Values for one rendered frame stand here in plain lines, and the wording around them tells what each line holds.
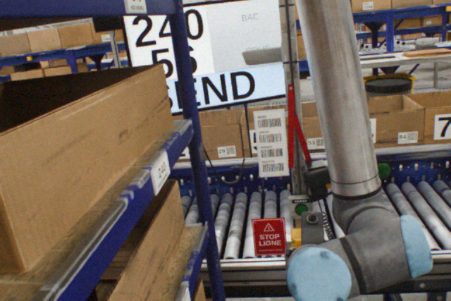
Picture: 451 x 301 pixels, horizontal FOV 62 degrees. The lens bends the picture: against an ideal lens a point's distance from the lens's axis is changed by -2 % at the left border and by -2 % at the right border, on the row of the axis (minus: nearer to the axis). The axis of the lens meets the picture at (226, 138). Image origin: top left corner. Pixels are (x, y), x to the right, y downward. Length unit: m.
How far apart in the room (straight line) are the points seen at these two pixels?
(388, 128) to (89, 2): 1.55
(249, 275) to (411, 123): 0.95
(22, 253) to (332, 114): 0.51
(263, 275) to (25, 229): 1.06
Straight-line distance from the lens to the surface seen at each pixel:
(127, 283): 0.47
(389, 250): 0.62
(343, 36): 0.66
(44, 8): 0.30
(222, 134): 1.73
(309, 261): 0.60
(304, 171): 1.07
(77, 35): 6.96
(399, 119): 1.78
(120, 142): 0.45
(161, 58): 1.10
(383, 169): 1.75
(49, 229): 0.34
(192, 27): 1.11
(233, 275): 1.32
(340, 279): 0.60
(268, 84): 1.16
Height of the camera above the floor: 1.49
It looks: 17 degrees down
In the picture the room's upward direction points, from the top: 7 degrees counter-clockwise
